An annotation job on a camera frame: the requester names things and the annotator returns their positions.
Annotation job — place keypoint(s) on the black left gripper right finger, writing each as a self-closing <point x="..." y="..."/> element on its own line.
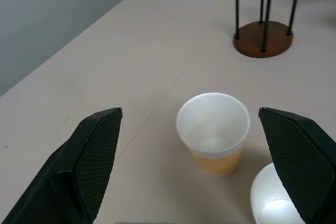
<point x="302" y="161"/>

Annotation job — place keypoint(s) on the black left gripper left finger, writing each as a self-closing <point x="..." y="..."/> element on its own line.
<point x="78" y="166"/>

